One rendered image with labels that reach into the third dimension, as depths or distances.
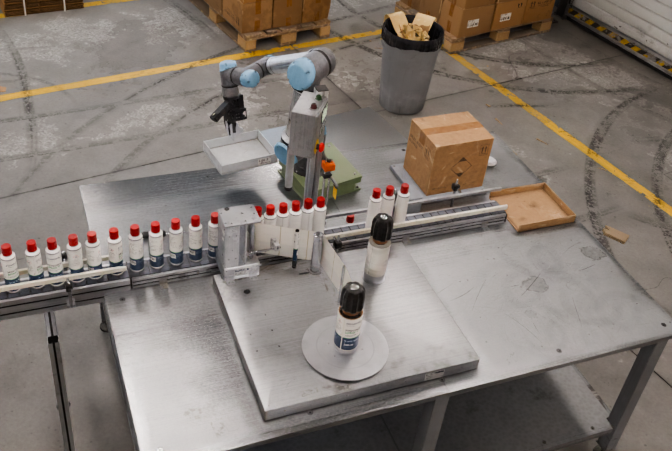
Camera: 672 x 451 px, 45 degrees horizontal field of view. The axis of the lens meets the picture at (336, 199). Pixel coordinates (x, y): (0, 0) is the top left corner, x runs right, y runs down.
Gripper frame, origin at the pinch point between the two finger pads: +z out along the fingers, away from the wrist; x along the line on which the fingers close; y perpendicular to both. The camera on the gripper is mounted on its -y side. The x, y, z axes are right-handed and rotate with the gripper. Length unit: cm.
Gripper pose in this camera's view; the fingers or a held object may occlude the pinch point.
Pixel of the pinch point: (231, 138)
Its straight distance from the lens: 371.4
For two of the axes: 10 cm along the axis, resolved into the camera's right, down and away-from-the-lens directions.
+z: 0.4, 9.0, 4.3
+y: 8.1, -2.8, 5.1
